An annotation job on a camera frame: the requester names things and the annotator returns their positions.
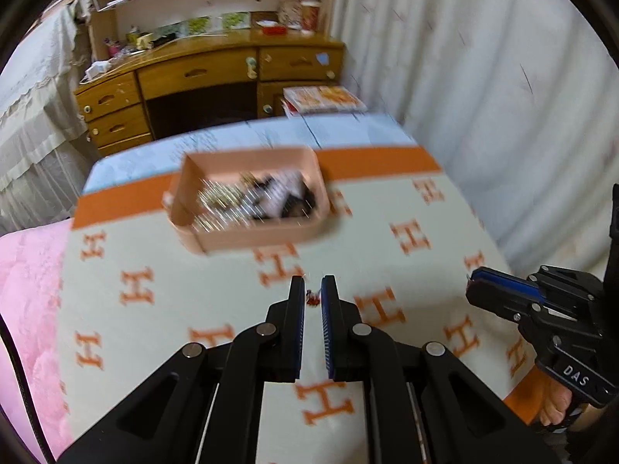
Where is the gold tiara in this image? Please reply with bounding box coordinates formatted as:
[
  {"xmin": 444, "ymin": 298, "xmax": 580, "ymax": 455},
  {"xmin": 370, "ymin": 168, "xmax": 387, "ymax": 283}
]
[{"xmin": 192, "ymin": 179, "xmax": 251, "ymax": 232}]

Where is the white band watch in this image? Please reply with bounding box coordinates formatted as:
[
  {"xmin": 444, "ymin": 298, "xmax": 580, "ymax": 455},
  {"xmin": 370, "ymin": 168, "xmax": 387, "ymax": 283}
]
[{"xmin": 253, "ymin": 170, "xmax": 305, "ymax": 219}]

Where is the pink jewelry tray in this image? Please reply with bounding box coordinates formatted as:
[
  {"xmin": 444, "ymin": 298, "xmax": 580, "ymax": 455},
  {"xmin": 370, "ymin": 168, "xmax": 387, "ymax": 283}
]
[{"xmin": 162, "ymin": 147, "xmax": 330, "ymax": 254}]

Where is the right hand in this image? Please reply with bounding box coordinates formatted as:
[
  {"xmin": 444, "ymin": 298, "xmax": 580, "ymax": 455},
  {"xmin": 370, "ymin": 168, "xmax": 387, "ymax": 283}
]
[{"xmin": 532, "ymin": 372, "xmax": 606, "ymax": 432}]

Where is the orange H pattern blanket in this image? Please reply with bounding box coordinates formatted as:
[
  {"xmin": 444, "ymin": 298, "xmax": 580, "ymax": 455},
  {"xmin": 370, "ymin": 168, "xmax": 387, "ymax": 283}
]
[{"xmin": 55, "ymin": 143, "xmax": 548, "ymax": 464}]

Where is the white curtain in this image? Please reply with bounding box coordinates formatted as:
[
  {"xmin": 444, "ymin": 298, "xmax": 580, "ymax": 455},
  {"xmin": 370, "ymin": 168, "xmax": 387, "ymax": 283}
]
[{"xmin": 330, "ymin": 0, "xmax": 618, "ymax": 275}]

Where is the pink quilt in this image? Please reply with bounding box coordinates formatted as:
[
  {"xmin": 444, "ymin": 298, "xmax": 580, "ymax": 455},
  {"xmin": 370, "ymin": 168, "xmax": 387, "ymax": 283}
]
[{"xmin": 1, "ymin": 220, "xmax": 72, "ymax": 457}]

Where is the blue tree pattern sheet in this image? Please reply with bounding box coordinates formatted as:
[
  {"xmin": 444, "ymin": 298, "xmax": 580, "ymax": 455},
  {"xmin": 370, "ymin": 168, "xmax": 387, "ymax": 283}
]
[{"xmin": 82, "ymin": 113, "xmax": 417, "ymax": 195}]

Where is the stack of magazines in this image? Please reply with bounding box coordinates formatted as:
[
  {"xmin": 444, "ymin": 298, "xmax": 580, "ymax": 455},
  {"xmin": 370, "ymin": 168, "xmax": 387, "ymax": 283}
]
[{"xmin": 282, "ymin": 86, "xmax": 367, "ymax": 115}]

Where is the white lace covered furniture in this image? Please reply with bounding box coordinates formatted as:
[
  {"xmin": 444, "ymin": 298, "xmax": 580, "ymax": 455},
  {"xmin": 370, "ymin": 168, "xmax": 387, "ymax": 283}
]
[{"xmin": 1, "ymin": 1, "xmax": 100, "ymax": 235}]

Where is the wooden desk with drawers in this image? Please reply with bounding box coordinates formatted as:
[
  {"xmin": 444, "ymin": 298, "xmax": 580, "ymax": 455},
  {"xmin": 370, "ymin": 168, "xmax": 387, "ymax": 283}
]
[{"xmin": 75, "ymin": 0, "xmax": 345, "ymax": 156}]

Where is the black bead bracelet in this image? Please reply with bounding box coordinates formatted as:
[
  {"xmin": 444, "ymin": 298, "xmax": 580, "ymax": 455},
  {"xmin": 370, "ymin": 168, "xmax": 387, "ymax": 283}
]
[{"xmin": 256, "ymin": 175, "xmax": 320, "ymax": 221}]

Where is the black cable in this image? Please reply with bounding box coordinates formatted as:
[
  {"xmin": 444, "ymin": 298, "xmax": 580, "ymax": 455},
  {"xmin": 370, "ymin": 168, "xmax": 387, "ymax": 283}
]
[{"xmin": 0, "ymin": 313, "xmax": 56, "ymax": 464}]

